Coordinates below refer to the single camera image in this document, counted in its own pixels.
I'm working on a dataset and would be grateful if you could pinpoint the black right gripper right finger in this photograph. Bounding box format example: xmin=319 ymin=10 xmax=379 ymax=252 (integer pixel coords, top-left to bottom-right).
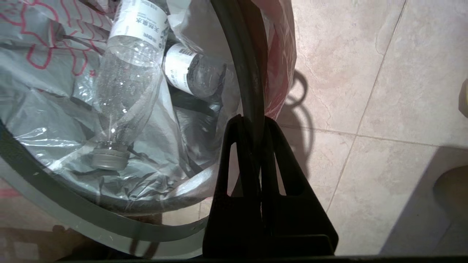
xmin=261 ymin=116 xmax=339 ymax=257

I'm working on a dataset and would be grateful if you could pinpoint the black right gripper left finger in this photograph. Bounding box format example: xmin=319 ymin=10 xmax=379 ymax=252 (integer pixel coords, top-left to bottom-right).
xmin=203 ymin=114 xmax=263 ymax=257

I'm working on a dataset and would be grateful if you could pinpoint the grey bin retaining ring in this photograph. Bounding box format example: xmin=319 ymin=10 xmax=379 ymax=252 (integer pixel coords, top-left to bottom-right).
xmin=0 ymin=0 xmax=267 ymax=258

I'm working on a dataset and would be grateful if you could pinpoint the used white pink-rimmed trash bag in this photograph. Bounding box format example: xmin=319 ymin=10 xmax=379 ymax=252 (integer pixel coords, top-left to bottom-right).
xmin=0 ymin=0 xmax=297 ymax=216

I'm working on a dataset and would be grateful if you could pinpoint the small clear plastic bottle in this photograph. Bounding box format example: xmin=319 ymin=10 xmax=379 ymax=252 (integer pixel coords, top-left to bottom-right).
xmin=162 ymin=43 xmax=228 ymax=100

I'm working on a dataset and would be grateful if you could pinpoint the large clear plastic bottle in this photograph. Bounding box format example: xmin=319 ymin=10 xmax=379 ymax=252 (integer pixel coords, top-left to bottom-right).
xmin=90 ymin=0 xmax=170 ymax=171

